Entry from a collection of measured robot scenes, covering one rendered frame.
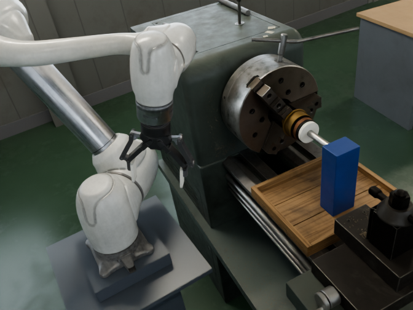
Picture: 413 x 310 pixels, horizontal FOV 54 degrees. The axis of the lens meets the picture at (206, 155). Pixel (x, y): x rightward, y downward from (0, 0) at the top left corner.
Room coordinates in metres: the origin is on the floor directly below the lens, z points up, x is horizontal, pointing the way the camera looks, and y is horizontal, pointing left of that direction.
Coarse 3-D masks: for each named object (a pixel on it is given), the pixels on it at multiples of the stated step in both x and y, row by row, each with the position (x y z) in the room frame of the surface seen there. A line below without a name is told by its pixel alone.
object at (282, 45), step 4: (280, 36) 1.19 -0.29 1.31; (284, 36) 1.18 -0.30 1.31; (284, 40) 1.18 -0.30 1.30; (280, 44) 1.18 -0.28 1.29; (284, 44) 1.18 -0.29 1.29; (280, 48) 1.18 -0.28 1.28; (284, 48) 1.18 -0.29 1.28; (280, 52) 1.18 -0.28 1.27; (284, 52) 1.18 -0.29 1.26; (280, 56) 1.18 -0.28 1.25; (280, 60) 1.18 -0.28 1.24
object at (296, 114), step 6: (288, 114) 1.05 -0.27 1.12; (294, 114) 1.04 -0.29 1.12; (300, 114) 1.03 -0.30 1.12; (306, 114) 1.03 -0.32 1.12; (282, 120) 1.07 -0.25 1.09; (288, 120) 1.03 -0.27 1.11; (294, 120) 1.02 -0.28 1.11; (300, 120) 1.01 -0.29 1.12; (306, 120) 1.00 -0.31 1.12; (312, 120) 1.01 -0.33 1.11; (288, 126) 1.02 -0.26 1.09; (294, 126) 1.01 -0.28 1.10; (300, 126) 0.99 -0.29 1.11; (288, 132) 1.02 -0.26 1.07; (294, 132) 1.00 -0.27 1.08; (294, 138) 1.01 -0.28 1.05
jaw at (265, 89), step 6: (258, 78) 1.13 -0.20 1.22; (252, 84) 1.12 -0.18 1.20; (258, 84) 1.11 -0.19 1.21; (264, 84) 1.10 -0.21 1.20; (258, 90) 1.10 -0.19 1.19; (264, 90) 1.08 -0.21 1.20; (270, 90) 1.08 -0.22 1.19; (258, 96) 1.11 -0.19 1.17; (264, 96) 1.07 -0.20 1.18; (270, 96) 1.08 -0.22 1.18; (276, 96) 1.08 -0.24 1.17; (264, 102) 1.10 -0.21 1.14; (270, 102) 1.07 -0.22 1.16; (276, 102) 1.06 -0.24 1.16; (282, 102) 1.07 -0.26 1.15; (270, 108) 1.10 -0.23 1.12; (276, 108) 1.06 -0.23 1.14; (282, 108) 1.06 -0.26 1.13; (288, 108) 1.05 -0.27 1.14; (282, 114) 1.04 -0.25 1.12
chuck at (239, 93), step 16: (256, 64) 1.19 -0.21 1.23; (272, 64) 1.17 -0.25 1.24; (288, 64) 1.16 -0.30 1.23; (240, 80) 1.16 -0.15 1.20; (272, 80) 1.12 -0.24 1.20; (288, 80) 1.14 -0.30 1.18; (304, 80) 1.17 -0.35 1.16; (240, 96) 1.11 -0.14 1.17; (256, 96) 1.10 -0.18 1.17; (288, 96) 1.14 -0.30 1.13; (304, 96) 1.17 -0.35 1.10; (240, 112) 1.08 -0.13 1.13; (256, 112) 1.10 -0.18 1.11; (272, 112) 1.21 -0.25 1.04; (240, 128) 1.08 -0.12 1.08; (256, 128) 1.10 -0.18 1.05; (256, 144) 1.10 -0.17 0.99; (288, 144) 1.14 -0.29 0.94
